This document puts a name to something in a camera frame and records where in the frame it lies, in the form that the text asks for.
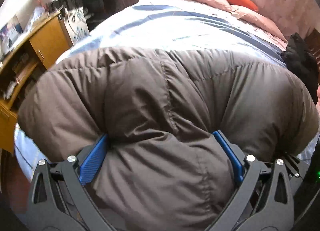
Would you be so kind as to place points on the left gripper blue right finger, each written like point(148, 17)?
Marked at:
point(262, 199)

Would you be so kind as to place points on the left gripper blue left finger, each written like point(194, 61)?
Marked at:
point(58, 199)

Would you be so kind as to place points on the brown hooded puffer jacket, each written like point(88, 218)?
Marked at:
point(164, 170)

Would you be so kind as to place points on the black clothing pile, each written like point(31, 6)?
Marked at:
point(302, 63)

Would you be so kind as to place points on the wooden desk cabinet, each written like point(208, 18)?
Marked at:
point(38, 49)

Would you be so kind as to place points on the framed photo on desk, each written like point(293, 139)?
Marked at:
point(10, 33)

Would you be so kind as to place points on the white floral storage box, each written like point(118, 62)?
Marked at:
point(76, 25)

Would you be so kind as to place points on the pink pillow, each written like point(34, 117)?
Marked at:
point(255, 18)

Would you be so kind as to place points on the blue striped bed sheet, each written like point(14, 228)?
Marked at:
point(175, 26)

